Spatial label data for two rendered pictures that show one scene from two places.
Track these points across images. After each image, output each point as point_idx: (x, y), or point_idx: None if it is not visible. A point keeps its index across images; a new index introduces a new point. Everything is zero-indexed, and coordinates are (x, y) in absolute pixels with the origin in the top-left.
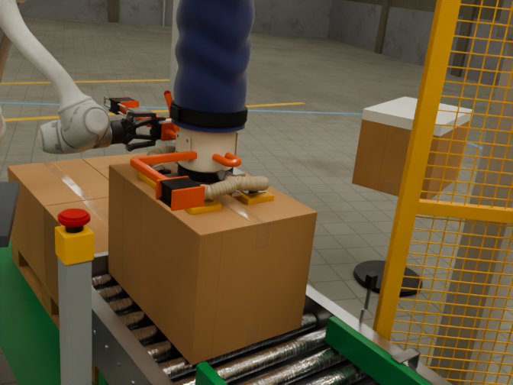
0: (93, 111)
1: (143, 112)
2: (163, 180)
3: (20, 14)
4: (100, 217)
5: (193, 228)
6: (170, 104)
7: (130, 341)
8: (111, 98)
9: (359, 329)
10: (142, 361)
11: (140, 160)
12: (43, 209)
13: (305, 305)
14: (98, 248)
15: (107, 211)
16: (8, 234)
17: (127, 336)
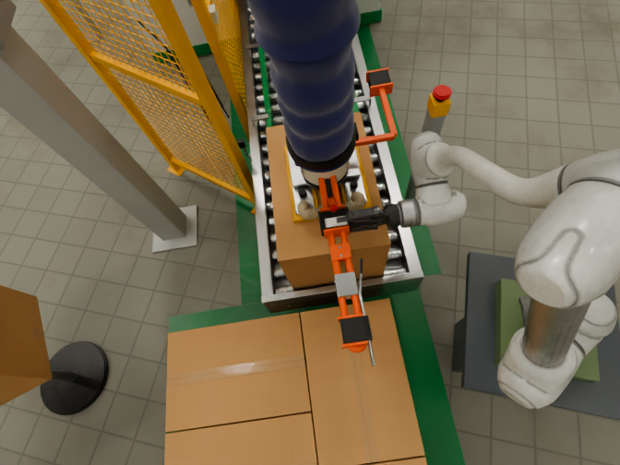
0: (428, 131)
1: (362, 212)
2: (388, 81)
3: (525, 186)
4: (366, 399)
5: (361, 119)
6: (334, 202)
7: (389, 177)
8: (370, 338)
9: (257, 154)
10: (387, 160)
11: (391, 126)
12: (423, 456)
13: (265, 196)
14: (381, 323)
15: (355, 416)
16: (470, 254)
17: (390, 182)
